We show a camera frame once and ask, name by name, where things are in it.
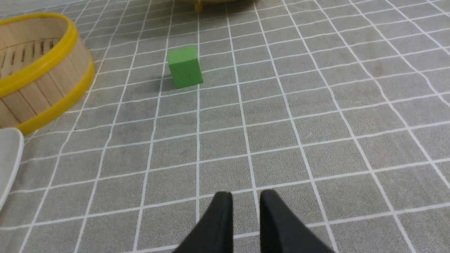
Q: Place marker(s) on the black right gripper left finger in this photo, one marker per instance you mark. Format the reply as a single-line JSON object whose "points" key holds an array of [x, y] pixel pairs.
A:
{"points": [[214, 231]]}

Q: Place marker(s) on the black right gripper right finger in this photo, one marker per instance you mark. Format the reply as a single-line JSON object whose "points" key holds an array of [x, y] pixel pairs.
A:
{"points": [[282, 232]]}

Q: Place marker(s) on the white square plate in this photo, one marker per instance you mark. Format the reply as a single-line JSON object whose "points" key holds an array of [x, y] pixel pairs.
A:
{"points": [[11, 150]]}

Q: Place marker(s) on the grey checked tablecloth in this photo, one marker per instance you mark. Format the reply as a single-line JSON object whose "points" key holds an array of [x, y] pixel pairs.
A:
{"points": [[341, 106]]}

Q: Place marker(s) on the green cube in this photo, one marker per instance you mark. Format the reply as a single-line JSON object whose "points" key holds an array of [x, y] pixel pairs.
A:
{"points": [[185, 67]]}

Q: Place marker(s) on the yellow-rimmed steamer lid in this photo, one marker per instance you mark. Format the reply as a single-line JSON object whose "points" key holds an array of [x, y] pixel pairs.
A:
{"points": [[199, 4]]}

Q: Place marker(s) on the yellow-rimmed bamboo steamer basket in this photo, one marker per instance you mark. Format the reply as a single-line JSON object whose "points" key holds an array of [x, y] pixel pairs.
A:
{"points": [[45, 69]]}

